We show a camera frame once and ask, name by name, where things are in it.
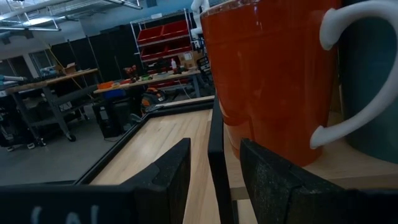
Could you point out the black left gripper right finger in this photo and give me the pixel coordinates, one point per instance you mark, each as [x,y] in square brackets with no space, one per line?
[270,189]

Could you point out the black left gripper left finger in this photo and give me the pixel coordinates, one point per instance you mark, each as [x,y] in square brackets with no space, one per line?
[168,186]

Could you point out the white mug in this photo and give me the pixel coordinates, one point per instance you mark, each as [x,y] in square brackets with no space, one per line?
[363,77]
[264,77]

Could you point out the wooden riser shelf black legs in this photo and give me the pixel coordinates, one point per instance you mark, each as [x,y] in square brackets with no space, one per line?
[217,155]

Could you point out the black box under bench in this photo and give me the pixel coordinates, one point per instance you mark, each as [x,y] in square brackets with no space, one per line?
[112,118]

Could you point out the orange shop vacuum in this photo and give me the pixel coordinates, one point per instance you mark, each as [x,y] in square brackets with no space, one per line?
[152,95]

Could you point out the wooden top workbench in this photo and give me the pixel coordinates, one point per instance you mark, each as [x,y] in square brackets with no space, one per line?
[149,81]
[46,81]

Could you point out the shelf rack red bins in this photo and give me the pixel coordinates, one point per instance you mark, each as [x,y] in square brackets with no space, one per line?
[161,34]

